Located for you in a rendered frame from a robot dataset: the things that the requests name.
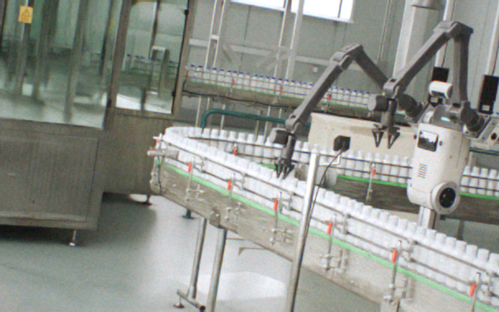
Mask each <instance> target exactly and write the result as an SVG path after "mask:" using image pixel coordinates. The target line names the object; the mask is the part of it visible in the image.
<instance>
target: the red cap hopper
mask: <svg viewBox="0 0 499 312"><path fill-rule="evenodd" d="M292 3H293V0H287V3H286V8H285V12H284V18H283V23H282V29H281V34H280V44H279V45H269V44H264V43H258V42H253V41H248V40H238V39H232V38H227V36H225V33H226V28H227V22H228V12H229V6H230V0H224V4H223V9H222V15H221V20H220V27H219V35H216V33H217V28H218V22H219V11H220V6H221V0H215V6H214V16H213V22H212V28H211V33H210V34H209V44H208V50H207V55H206V61H205V67H209V71H210V72H211V66H212V60H213V55H214V45H215V44H216V45H217V48H216V54H215V59H214V68H217V69H216V72H217V73H219V67H220V60H221V55H222V54H224V56H225V57H226V59H227V60H228V62H229V63H231V62H232V59H231V58H230V56H229V55H228V53H227V52H226V50H225V49H224V45H225V46H226V47H227V50H228V52H229V53H230V54H231V55H232V56H233V58H234V60H236V62H237V63H238V65H239V66H241V65H242V62H241V60H240V58H239V57H238V56H237V55H236V53H234V52H233V50H232V48H231V46H230V45H229V43H228V42H233V43H239V44H245V45H255V46H260V47H266V48H271V50H274V51H273V52H271V53H269V54H268V55H267V56H266V57H264V58H263V59H261V61H259V62H258V63H256V64H255V65H256V66H257V67H258V66H261V65H262V64H264V63H265V62H266V61H267V60H268V59H269V58H270V57H271V56H274V55H275V54H277V53H278V55H277V60H276V61H275V62H274V63H273V64H270V65H269V66H268V67H266V68H267V69H268V71H269V70H270V69H273V68H274V67H275V76H274V78H275V81H276V82H278V78H280V72H281V67H282V62H283V59H286V58H287V57H289V62H288V68H287V74H286V78H285V79H289V84H290V83H291V80H292V77H293V71H294V61H295V55H296V50H297V45H298V44H299V34H300V29H301V23H302V18H303V12H304V4H305V0H299V5H298V10H296V16H295V21H294V31H293V35H292V41H291V46H290V47H285V46H286V41H287V35H288V29H289V23H290V14H291V8H292ZM284 51H287V53H286V54H284ZM205 100H206V98H201V99H200V104H199V111H198V116H197V117H196V122H195V128H200V124H201V118H202V116H203V115H204V110H205ZM211 108H214V102H213V98H208V103H207V108H206V111H208V109H211ZM274 114H275V108H268V114H267V116H270V117H274ZM212 115H213V114H212ZM212 115H210V116H208V117H207V119H206V122H205V129H210V127H211V121H212ZM279 118H282V119H284V118H286V112H284V109H280V115H279ZM271 126H272V123H271V121H267V122H266V129H265V134H264V140H263V142H264V144H265V143H266V141H267V137H269V134H270V132H271Z"/></svg>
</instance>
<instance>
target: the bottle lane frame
mask: <svg viewBox="0 0 499 312"><path fill-rule="evenodd" d="M164 171H166V172H167V173H168V175H167V179H168V180H170V181H167V186H166V191H165V192H164V191H161V190H159V192H162V193H159V192H158V194H161V196H164V198H166V199H167V200H169V201H171V202H174V203H176V204H178V205H179V206H182V207H184V208H187V209H188V210H189V211H191V212H193V213H195V214H197V215H200V216H202V217H204V218H206V219H207V220H210V216H211V211H212V208H213V207H215V208H217V209H219V210H220V220H219V226H221V227H224V228H225V229H228V230H230V231H232V232H234V233H236V234H238V236H240V237H242V238H244V239H246V240H249V241H251V242H253V243H255V244H257V245H259V246H261V247H262V248H264V249H266V250H268V251H270V252H272V253H275V254H277V255H279V256H281V257H283V258H286V260H288V261H290V262H293V258H294V249H295V244H296V239H297V233H298V232H299V222H298V221H295V220H292V219H291V218H288V217H287V216H283V215H280V214H279V216H278V220H277V226H276V229H278V230H283V229H284V225H285V224H287V230H285V231H283V232H278V233H277V234H276V240H282V235H283V233H284V234H286V236H285V240H283V241H281V242H276V243H275V244H274V246H271V245H270V242H269V239H270V238H271V229H272V226H274V220H275V212H274V211H271V210H270V209H267V208H265V207H264V206H259V205H258V204H256V203H254V202H251V201H249V200H246V199H243V197H241V196H238V195H236V194H233V193H232V199H231V204H230V207H231V208H234V209H237V208H238V203H241V204H240V209H238V210H232V211H231V212H230V216H229V217H231V218H234V217H236V216H237V212H239V215H238V218H237V219H230V221H228V223H227V224H225V223H224V221H225V219H224V217H225V216H226V210H225V208H226V207H227V204H228V194H229V191H226V190H224V189H221V188H219V187H216V186H214V184H212V183H210V182H206V181H204V180H202V179H199V178H198V177H193V176H192V179H191V190H198V184H200V190H199V191H192V192H191V195H190V198H191V199H195V194H196V193H197V192H198V193H199V196H198V199H196V200H194V201H193V200H191V201H190V202H188V204H186V201H184V198H186V189H187V188H188V182H189V176H190V174H188V173H186V172H183V171H182V170H180V169H177V168H174V167H171V166H169V165H167V164H165V166H164ZM328 240H329V236H328V235H327V234H324V233H322V232H320V231H317V230H315V229H313V228H309V227H308V233H307V238H306V242H305V248H304V257H303V262H302V267H303V268H305V269H307V270H308V271H309V272H311V273H313V274H315V275H317V276H319V277H322V278H324V279H326V280H328V281H330V282H331V283H332V284H335V285H337V286H339V287H341V288H343V289H345V290H348V291H350V292H352V294H354V295H357V296H359V297H361V298H363V299H365V300H367V301H370V302H372V303H374V305H377V306H378V307H380V306H381V305H382V300H383V295H384V292H385V291H388V290H389V288H388V285H389V284H390V281H391V275H392V270H393V264H392V263H390V262H387V261H384V260H382V259H380V258H379V257H376V256H375V255H373V254H369V253H367V252H365V251H363V250H360V249H358V248H354V247H352V245H350V244H348V243H344V242H342V241H340V240H338V239H334V238H332V247H331V252H330V254H331V255H335V256H337V255H338V253H339V248H340V249H342V251H341V256H339V257H337V258H333V257H332V260H331V261H330V265H329V266H336V265H337V259H339V260H341V261H340V266H339V267H330V269H329V271H328V272H327V273H325V272H323V270H324V269H323V265H324V264H325V260H326V259H325V254H326V253H327V245H328ZM404 277H406V278H407V286H405V287H403V288H397V290H396V291H395V295H397V296H398V297H401V294H402V289H404V290H406V295H405V298H402V299H400V300H399V304H398V312H468V311H469V306H470V301H471V298H469V297H467V296H466V295H462V294H459V293H457V292H455V291H453V290H449V288H447V287H445V286H442V285H440V284H436V283H434V282H433V281H429V280H427V279H426V278H425V277H421V276H420V275H417V274H414V273H413V272H409V271H408V270H404V269H402V267H399V266H398V269H397V275H396V279H395V285H396V286H402V284H403V278H404ZM474 312H499V311H498V310H496V309H495V308H492V307H489V306H488V305H485V304H481V303H480V302H477V301H476V304H475V308H474Z"/></svg>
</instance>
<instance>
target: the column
mask: <svg viewBox="0 0 499 312"><path fill-rule="evenodd" d="M414 1H416V0H407V3H406V8H405V13H403V19H402V29H401V34H400V38H399V44H398V53H397V58H396V64H395V67H394V69H393V76H394V74H396V73H397V72H399V71H400V70H401V69H402V68H403V67H404V66H405V65H406V64H407V63H408V61H409V60H410V59H411V58H412V57H413V56H414V55H415V54H416V53H418V50H419V49H420V48H421V47H422V42H423V36H424V32H425V26H426V17H428V12H429V9H423V8H419V7H411V4H412V3H413V2H414ZM416 76H417V75H416ZM416 76H415V77H414V79H413V80H412V81H411V82H410V84H409V85H408V86H407V87H406V89H407V90H406V91H405V92H404V93H406V94H408V95H410V96H413V91H414V86H415V81H416Z"/></svg>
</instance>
